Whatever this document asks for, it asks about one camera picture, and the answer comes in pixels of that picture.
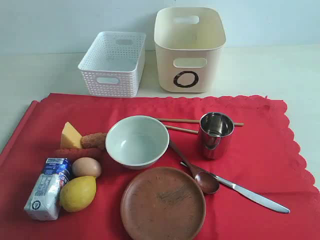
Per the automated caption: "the brown wooden plate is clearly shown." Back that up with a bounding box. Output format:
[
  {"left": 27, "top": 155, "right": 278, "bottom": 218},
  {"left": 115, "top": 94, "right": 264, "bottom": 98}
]
[{"left": 120, "top": 166, "right": 206, "bottom": 240}]

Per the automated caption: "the cream plastic bin with circle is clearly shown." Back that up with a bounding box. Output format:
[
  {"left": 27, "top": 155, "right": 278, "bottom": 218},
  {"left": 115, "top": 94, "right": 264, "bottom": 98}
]
[{"left": 154, "top": 7, "right": 226, "bottom": 93}]

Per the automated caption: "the upper wooden chopstick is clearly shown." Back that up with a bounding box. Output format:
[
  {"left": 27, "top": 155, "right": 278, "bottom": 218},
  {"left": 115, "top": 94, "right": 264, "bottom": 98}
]
[{"left": 156, "top": 118, "right": 244, "bottom": 127}]

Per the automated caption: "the brown egg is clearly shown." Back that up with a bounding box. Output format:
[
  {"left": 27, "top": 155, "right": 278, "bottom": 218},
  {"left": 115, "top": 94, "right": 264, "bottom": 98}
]
[{"left": 71, "top": 157, "right": 102, "bottom": 178}]

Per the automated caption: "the dark wooden spoon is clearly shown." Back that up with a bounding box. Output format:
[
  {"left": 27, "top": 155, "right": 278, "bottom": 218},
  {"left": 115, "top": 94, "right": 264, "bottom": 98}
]
[{"left": 169, "top": 140, "right": 220, "bottom": 194}]

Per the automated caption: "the stainless steel cup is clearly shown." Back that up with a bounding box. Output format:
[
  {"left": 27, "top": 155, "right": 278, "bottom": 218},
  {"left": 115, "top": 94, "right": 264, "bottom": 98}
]
[{"left": 197, "top": 112, "right": 235, "bottom": 159}]

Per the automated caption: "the lower wooden chopstick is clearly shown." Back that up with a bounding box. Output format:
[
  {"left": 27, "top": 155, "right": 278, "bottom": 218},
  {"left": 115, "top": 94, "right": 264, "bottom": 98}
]
[{"left": 164, "top": 125, "right": 198, "bottom": 135}]

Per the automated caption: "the yellow cheese wedge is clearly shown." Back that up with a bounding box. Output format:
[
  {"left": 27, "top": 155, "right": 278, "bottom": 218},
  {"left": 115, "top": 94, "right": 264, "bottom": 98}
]
[{"left": 60, "top": 121, "right": 83, "bottom": 149}]

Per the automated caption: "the white ceramic bowl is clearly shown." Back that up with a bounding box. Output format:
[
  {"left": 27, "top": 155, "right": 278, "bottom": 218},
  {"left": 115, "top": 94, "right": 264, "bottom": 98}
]
[{"left": 105, "top": 115, "right": 170, "bottom": 170}]

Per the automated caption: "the red sausage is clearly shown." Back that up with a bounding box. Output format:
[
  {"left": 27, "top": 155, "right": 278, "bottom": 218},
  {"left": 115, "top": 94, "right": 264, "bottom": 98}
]
[{"left": 50, "top": 148, "right": 103, "bottom": 162}]

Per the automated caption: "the red scalloped table cloth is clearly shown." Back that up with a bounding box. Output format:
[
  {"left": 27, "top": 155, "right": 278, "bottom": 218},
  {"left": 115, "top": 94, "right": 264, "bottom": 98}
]
[{"left": 0, "top": 93, "right": 320, "bottom": 240}]

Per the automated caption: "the yellow lemon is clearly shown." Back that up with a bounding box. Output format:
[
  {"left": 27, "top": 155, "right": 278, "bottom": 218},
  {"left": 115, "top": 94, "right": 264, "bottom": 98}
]
[{"left": 59, "top": 176, "right": 97, "bottom": 213}]

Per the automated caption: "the silver table knife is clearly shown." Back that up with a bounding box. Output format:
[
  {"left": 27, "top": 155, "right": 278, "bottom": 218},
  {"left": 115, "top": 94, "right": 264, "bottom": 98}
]
[{"left": 180, "top": 161, "right": 290, "bottom": 214}]

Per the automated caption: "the wooden chopstick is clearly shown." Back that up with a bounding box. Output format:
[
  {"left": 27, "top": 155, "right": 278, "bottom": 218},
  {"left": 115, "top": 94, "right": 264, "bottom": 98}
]
[
  {"left": 164, "top": 125, "right": 198, "bottom": 135},
  {"left": 156, "top": 118, "right": 244, "bottom": 127}
]

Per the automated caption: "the white perforated plastic basket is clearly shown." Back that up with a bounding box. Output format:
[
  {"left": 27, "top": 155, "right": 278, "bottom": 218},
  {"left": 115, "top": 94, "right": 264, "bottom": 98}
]
[{"left": 78, "top": 31, "right": 146, "bottom": 98}]

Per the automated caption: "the white blue packet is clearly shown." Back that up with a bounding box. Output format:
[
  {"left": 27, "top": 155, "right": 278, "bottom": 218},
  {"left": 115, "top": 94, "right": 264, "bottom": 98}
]
[{"left": 24, "top": 157, "right": 73, "bottom": 221}]

